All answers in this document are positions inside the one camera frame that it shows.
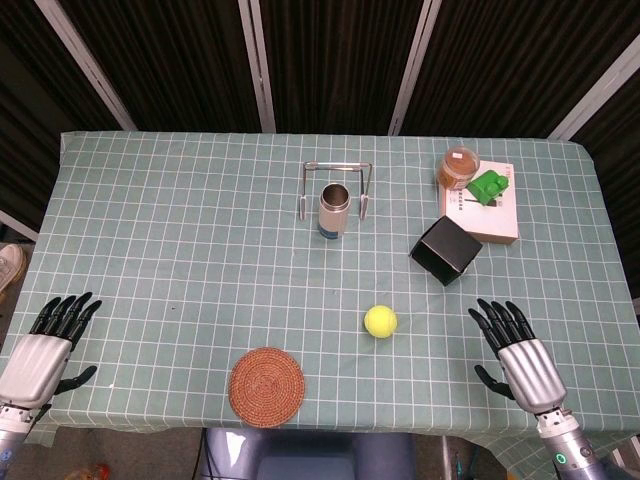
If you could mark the white flat box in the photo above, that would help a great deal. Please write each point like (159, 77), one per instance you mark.
(492, 220)

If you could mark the black open box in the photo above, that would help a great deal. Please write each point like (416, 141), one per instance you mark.
(445, 248)

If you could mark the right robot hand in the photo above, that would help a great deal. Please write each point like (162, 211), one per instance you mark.
(530, 367)

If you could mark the round woven rattan coaster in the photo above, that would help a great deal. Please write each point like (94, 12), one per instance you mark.
(266, 387)

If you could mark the clear jar with orange contents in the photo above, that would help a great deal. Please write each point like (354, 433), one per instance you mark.
(457, 171)

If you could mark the green toy block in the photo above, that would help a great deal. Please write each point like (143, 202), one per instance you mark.
(487, 187)

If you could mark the beige steel thermos cup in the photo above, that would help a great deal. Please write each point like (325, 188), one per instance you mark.
(332, 211)

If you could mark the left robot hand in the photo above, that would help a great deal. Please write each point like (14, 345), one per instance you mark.
(35, 357)

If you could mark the green checkered tablecloth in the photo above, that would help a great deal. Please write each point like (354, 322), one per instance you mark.
(200, 280)

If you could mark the white sneaker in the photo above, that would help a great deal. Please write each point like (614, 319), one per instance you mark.
(11, 262)

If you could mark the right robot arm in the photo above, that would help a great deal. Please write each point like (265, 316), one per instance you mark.
(570, 442)

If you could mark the yellow tennis ball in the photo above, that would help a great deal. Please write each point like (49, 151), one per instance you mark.
(381, 321)

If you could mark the white partition frame post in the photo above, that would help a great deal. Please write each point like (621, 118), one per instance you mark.
(412, 67)
(257, 65)
(595, 95)
(17, 225)
(85, 62)

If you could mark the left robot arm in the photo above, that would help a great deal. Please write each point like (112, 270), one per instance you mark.
(12, 427)

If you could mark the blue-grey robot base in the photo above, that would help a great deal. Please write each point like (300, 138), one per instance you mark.
(305, 455)

